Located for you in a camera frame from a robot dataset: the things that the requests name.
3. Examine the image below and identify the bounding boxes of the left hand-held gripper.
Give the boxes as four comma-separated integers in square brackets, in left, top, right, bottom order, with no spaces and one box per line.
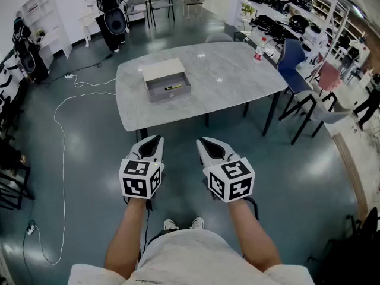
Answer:
[118,134,166,201]

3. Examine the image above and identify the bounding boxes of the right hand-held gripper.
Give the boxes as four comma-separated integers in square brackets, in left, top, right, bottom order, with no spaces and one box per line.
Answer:
[195,136,257,204]

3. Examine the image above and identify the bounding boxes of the white drawer box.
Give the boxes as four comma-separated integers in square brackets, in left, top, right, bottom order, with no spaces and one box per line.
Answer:
[141,57,192,103]

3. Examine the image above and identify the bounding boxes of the person's right forearm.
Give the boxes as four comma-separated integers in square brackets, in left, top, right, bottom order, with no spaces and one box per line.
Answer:
[227,199,283,276]

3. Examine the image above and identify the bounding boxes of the person's left forearm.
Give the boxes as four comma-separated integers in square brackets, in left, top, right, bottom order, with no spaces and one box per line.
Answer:
[103,197,149,280]

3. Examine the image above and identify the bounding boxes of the clear bottle with red label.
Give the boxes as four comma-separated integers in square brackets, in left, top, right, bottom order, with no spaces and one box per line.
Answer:
[253,36,267,64]

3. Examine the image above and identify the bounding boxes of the person's white t-shirt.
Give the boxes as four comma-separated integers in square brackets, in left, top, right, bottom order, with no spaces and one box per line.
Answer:
[67,229,315,285]

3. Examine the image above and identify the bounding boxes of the grey round-back chair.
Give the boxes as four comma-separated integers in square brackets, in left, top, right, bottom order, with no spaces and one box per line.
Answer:
[205,33,234,43]

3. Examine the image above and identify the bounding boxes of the grey chair with black legs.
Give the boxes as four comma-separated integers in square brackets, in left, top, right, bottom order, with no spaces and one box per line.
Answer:
[278,90,353,145]

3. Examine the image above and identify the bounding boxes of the blue chair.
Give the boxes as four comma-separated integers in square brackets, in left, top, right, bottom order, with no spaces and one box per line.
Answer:
[276,38,314,96]

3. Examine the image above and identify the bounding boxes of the pile of black gear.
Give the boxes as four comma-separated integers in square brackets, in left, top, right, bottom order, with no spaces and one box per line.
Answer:
[251,15,287,43]

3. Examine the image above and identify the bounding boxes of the white ornate side table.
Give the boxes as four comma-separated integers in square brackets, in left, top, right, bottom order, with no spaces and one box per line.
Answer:
[78,6,99,48]

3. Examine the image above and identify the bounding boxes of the grey armchair with black legs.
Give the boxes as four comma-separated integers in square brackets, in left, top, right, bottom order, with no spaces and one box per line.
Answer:
[148,0,175,26]
[126,0,151,28]

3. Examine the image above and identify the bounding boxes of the white open shelf unit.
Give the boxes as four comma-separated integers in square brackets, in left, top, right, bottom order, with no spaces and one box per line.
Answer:
[20,0,72,59]

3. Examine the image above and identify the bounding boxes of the black helmet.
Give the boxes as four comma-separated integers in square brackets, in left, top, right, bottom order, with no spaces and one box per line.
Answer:
[288,15,310,34]

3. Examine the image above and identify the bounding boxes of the white metal shelf rack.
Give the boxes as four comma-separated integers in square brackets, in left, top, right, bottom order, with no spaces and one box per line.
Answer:
[234,0,372,80]

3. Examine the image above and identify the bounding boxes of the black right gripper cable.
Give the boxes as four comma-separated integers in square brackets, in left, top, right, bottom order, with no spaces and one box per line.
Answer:
[246,197,259,222]

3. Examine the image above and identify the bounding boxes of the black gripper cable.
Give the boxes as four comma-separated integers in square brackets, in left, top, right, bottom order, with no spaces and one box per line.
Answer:
[246,197,259,222]
[138,200,153,261]

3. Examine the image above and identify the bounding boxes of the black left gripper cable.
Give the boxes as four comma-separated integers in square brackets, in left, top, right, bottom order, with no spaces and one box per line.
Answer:
[138,200,153,261]

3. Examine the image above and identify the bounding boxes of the long white floor cable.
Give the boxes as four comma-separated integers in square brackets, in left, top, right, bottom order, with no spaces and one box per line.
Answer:
[53,74,117,265]

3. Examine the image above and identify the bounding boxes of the black metal frame chair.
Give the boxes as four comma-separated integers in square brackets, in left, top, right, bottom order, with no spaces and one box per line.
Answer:
[0,135,35,210]

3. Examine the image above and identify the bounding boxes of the power strip with black cable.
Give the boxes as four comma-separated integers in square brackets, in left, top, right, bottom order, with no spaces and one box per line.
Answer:
[22,220,38,278]

